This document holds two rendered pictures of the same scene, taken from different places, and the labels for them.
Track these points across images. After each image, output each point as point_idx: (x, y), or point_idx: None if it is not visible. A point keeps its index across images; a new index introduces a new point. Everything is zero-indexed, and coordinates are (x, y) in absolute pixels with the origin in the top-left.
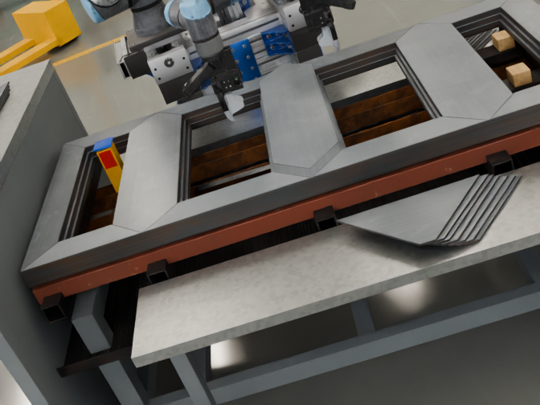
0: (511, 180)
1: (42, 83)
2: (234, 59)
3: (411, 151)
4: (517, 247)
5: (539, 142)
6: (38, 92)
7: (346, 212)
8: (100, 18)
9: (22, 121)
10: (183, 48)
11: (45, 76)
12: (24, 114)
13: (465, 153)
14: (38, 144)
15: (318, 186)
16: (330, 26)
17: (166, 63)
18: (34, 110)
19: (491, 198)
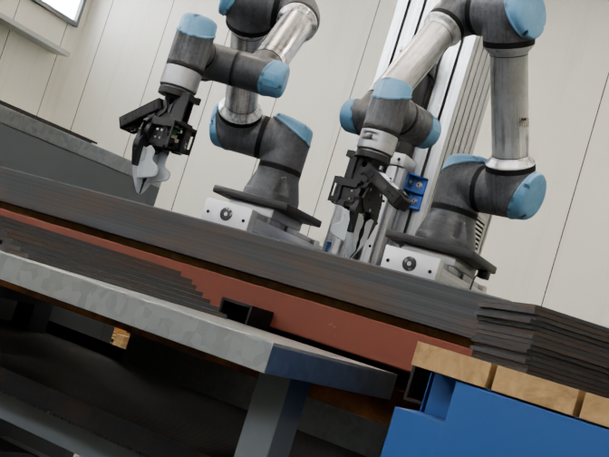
0: (201, 302)
1: (115, 160)
2: (189, 113)
3: (168, 222)
4: (39, 285)
5: (323, 336)
6: (97, 153)
7: (139, 404)
8: (214, 133)
9: (27, 121)
10: (251, 209)
11: (130, 167)
12: (40, 123)
13: (224, 277)
14: (23, 160)
15: (53, 200)
16: (352, 206)
17: (223, 212)
18: (64, 147)
19: (138, 277)
